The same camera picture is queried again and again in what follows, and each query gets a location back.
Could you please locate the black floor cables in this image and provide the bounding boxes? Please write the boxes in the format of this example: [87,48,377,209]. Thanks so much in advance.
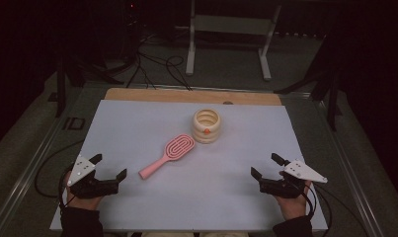
[125,33,193,92]

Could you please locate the pink hairbrush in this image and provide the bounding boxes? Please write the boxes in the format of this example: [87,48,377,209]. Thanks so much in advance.
[138,132,197,181]

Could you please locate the metal floor rail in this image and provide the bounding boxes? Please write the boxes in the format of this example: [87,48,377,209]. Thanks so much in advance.
[0,88,86,237]
[313,95,387,237]

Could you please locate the black tripod stand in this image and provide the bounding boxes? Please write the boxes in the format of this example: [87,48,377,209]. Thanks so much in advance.
[274,33,343,132]
[47,48,125,119]

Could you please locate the right hand-held gripper cable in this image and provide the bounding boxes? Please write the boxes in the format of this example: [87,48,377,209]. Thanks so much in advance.
[298,182,368,237]

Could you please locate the white table mat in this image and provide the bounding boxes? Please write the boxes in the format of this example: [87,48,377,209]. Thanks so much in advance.
[49,99,329,232]

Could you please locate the person's right hand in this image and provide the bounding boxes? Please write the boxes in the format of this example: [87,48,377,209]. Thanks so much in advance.
[275,184,313,221]

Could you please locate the white metal stand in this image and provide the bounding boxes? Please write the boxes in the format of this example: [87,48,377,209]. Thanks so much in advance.
[185,0,282,82]

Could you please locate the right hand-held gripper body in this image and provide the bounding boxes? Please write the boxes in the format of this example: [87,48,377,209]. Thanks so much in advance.
[259,159,329,199]

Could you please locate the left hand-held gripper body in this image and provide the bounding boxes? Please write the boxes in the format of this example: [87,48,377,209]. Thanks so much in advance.
[66,154,120,199]

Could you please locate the left hand-held gripper cable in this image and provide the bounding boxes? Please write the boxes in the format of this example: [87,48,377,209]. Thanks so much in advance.
[34,139,86,211]

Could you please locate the person's left hand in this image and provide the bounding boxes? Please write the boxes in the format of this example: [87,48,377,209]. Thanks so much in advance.
[63,172,104,211]

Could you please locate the hand-held gripper cable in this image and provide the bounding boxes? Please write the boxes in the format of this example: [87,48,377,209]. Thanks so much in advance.
[34,139,86,211]
[298,182,368,237]

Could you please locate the cream ribbed holder cup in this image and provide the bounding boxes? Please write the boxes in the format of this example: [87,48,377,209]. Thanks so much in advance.
[191,108,222,145]

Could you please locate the black square frame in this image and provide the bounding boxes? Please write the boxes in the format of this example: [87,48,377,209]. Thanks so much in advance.
[61,117,87,131]

